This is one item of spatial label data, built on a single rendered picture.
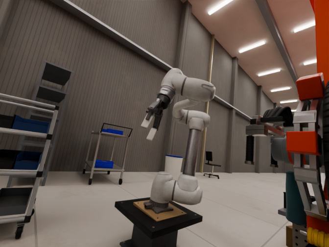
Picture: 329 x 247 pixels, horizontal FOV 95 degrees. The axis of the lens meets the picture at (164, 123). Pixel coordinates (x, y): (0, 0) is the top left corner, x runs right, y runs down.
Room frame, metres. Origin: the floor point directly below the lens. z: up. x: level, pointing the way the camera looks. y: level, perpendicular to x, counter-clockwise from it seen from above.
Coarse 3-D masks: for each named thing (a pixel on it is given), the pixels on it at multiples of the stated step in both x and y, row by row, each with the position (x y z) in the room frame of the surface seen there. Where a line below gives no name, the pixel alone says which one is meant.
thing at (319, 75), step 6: (300, 78) 0.60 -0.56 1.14; (306, 78) 0.56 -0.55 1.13; (312, 78) 0.55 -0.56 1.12; (318, 78) 0.54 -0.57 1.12; (300, 84) 0.59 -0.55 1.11; (306, 84) 0.57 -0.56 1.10; (312, 84) 0.56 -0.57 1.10; (318, 84) 0.55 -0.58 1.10; (324, 84) 0.57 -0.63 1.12; (300, 90) 0.60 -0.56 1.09; (306, 90) 0.58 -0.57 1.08; (312, 90) 0.57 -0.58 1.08; (318, 90) 0.56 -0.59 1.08; (324, 90) 0.57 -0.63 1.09; (300, 96) 0.61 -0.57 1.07; (306, 96) 0.59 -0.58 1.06; (312, 96) 0.58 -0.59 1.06; (318, 96) 0.57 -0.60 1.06
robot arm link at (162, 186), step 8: (160, 176) 1.23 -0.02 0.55; (168, 176) 1.23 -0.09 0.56; (152, 184) 1.27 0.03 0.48; (160, 184) 1.21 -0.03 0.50; (168, 184) 1.21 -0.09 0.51; (152, 192) 1.25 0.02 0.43; (160, 192) 1.21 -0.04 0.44; (168, 192) 1.20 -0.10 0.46; (152, 200) 1.24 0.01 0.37; (160, 200) 1.22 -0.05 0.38; (168, 200) 1.23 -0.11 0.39
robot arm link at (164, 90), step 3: (162, 87) 0.74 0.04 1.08; (165, 87) 0.73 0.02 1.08; (168, 87) 0.73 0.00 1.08; (159, 90) 0.75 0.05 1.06; (162, 90) 0.73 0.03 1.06; (165, 90) 0.73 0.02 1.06; (168, 90) 0.73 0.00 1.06; (171, 90) 0.74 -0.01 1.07; (159, 93) 0.73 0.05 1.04; (162, 93) 0.73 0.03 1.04; (165, 93) 0.72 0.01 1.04; (168, 93) 0.73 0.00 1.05; (171, 93) 0.74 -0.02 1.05; (174, 93) 0.76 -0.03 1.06; (165, 96) 0.73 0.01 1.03; (168, 96) 0.73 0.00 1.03; (171, 96) 0.74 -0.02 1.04; (171, 99) 0.75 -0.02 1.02
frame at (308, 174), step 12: (300, 108) 0.58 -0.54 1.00; (312, 108) 0.55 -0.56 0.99; (300, 120) 0.55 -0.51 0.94; (312, 120) 0.53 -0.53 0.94; (300, 156) 0.56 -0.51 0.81; (312, 156) 0.53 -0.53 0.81; (300, 168) 0.56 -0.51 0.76; (312, 168) 0.53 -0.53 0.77; (324, 168) 0.85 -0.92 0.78; (300, 180) 0.57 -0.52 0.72; (312, 180) 0.54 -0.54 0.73; (324, 180) 0.83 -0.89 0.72; (300, 192) 0.61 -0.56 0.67; (324, 192) 0.81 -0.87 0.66; (312, 204) 0.64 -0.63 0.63; (324, 204) 0.59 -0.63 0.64; (312, 216) 0.65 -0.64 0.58; (324, 216) 0.61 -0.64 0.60
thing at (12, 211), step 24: (0, 96) 1.04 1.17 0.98; (0, 120) 1.10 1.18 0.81; (24, 120) 1.39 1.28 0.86; (48, 144) 1.24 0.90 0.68; (0, 168) 1.14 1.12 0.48; (24, 168) 1.22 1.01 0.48; (0, 192) 1.38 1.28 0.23; (24, 192) 1.47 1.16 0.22; (0, 216) 1.18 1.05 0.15; (24, 216) 1.24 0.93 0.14
